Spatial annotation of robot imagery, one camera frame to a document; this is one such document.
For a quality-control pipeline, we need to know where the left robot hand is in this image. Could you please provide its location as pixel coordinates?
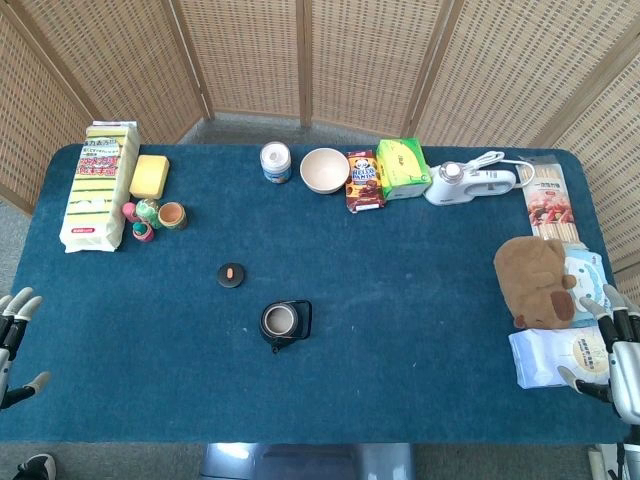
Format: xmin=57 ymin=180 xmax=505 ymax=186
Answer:
xmin=0 ymin=286 xmax=52 ymax=412

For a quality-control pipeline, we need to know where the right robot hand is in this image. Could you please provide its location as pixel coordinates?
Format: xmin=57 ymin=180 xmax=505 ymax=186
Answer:
xmin=556 ymin=284 xmax=640 ymax=427

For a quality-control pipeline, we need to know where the black teapot lid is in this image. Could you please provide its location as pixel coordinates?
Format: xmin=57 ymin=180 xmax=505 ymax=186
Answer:
xmin=217 ymin=262 xmax=247 ymax=290

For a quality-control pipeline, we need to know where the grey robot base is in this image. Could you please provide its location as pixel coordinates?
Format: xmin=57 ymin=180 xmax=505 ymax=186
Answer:
xmin=199 ymin=442 xmax=417 ymax=480

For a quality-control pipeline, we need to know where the blue table cover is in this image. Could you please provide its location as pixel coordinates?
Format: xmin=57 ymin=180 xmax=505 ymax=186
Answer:
xmin=0 ymin=142 xmax=632 ymax=446

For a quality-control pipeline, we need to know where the black cast iron teapot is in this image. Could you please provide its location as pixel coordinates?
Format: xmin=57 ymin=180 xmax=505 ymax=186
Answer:
xmin=259 ymin=298 xmax=314 ymax=355

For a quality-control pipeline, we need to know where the white wipes pack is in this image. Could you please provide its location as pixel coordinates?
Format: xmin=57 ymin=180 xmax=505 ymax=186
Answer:
xmin=507 ymin=326 xmax=615 ymax=392

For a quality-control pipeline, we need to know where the light blue wet wipes pack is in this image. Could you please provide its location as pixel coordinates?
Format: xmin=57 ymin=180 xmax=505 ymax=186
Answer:
xmin=561 ymin=241 xmax=615 ymax=330

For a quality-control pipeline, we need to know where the brown capybara plush toy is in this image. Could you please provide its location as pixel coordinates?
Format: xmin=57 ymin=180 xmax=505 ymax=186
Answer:
xmin=493 ymin=236 xmax=578 ymax=331

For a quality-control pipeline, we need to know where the yellow sponge multipack bag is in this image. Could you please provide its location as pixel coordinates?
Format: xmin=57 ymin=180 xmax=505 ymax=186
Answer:
xmin=58 ymin=119 xmax=142 ymax=254

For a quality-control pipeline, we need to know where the black and white shoe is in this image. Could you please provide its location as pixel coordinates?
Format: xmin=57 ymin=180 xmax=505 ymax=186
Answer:
xmin=16 ymin=453 xmax=57 ymax=480

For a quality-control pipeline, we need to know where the small pink green doll piece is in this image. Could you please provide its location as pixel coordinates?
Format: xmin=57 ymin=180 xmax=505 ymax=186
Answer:
xmin=130 ymin=221 xmax=156 ymax=245

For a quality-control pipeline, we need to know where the green nesting doll piece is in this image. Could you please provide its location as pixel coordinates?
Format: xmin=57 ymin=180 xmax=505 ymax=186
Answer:
xmin=135 ymin=197 xmax=163 ymax=230

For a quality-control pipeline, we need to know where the disposable chopsticks pack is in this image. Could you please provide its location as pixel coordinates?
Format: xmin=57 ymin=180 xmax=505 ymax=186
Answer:
xmin=516 ymin=155 xmax=582 ymax=242

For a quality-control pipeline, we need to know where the loose yellow sponge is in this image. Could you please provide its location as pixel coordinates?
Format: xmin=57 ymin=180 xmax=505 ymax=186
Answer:
xmin=128 ymin=154 xmax=171 ymax=201

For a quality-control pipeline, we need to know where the white handheld garment steamer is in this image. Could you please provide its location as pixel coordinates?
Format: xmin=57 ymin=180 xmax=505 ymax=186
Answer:
xmin=424 ymin=160 xmax=518 ymax=207

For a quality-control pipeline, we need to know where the green tissue box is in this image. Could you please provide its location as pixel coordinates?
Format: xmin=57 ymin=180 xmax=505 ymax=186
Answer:
xmin=375 ymin=136 xmax=433 ymax=202

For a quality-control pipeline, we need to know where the white jar with blue label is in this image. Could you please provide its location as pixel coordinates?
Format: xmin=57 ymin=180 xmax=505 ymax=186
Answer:
xmin=259 ymin=141 xmax=293 ymax=185

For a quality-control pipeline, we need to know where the Hello Panda snack box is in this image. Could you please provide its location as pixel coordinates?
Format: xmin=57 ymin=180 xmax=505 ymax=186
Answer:
xmin=344 ymin=149 xmax=388 ymax=216

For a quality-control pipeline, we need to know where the beige bowl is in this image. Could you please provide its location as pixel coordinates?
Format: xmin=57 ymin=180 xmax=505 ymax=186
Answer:
xmin=299 ymin=147 xmax=351 ymax=195

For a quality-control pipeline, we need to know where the woven wooden folding screen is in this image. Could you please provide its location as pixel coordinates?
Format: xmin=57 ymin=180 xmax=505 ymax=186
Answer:
xmin=0 ymin=0 xmax=640 ymax=274

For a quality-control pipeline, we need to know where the white steamer power cord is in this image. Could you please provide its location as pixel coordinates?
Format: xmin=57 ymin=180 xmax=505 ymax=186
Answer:
xmin=463 ymin=149 xmax=507 ymax=174

